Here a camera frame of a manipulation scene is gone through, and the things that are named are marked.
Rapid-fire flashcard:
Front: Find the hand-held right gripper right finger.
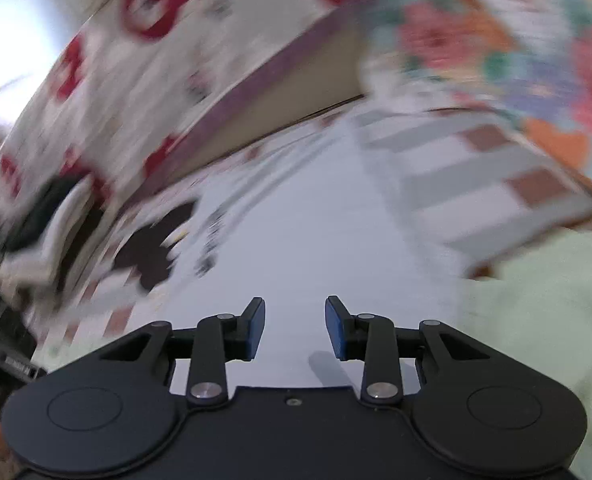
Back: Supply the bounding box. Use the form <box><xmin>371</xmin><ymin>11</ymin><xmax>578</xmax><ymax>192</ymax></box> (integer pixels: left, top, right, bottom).
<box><xmin>324</xmin><ymin>296</ymin><xmax>492</xmax><ymax>407</ymax></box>

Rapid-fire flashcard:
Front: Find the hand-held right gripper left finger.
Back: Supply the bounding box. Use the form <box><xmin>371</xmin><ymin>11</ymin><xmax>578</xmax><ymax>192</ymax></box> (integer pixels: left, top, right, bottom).
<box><xmin>98</xmin><ymin>297</ymin><xmax>268</xmax><ymax>407</ymax></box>

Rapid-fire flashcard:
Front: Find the light grey t-shirt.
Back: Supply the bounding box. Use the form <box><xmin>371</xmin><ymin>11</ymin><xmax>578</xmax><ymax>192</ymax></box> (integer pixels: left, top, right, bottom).
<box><xmin>126</xmin><ymin>120</ymin><xmax>477</xmax><ymax>396</ymax></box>

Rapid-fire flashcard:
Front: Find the stack of folded clothes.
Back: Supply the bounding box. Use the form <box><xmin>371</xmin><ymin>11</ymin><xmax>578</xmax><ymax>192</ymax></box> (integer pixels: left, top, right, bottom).
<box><xmin>1</xmin><ymin>177</ymin><xmax>84</xmax><ymax>256</ymax></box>

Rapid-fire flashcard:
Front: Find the white folded garment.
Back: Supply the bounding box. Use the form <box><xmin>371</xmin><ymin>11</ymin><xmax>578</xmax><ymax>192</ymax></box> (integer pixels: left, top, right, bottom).
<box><xmin>1</xmin><ymin>180</ymin><xmax>99</xmax><ymax>286</ymax></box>

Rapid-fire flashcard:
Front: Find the checked dog print mat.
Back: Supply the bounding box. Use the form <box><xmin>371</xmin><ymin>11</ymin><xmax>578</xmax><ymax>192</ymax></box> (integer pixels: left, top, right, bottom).
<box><xmin>26</xmin><ymin>105</ymin><xmax>592</xmax><ymax>361</ymax></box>

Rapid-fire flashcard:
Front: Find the light green cloth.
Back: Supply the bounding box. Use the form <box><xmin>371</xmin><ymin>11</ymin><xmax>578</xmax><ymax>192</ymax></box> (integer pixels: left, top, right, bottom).
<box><xmin>456</xmin><ymin>230</ymin><xmax>592</xmax><ymax>480</ymax></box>

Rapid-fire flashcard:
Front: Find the beige bed base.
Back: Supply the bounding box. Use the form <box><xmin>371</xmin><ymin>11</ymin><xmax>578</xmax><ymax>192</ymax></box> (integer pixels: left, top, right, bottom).
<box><xmin>191</xmin><ymin>25</ymin><xmax>372</xmax><ymax>171</ymax></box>

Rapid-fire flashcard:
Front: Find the purple ruffled bed skirt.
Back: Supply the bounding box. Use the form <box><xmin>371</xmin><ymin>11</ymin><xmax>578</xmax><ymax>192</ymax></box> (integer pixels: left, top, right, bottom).
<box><xmin>141</xmin><ymin>0</ymin><xmax>372</xmax><ymax>196</ymax></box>

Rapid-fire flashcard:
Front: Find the bear print quilt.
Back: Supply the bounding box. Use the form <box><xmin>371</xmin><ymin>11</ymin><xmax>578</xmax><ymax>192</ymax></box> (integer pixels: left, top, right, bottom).
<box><xmin>0</xmin><ymin>0</ymin><xmax>427</xmax><ymax>241</ymax></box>

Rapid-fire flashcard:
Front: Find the floral patchwork quilt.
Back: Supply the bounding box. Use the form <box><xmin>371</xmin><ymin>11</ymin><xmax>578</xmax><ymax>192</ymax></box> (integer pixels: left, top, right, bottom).
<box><xmin>356</xmin><ymin>0</ymin><xmax>592</xmax><ymax>201</ymax></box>

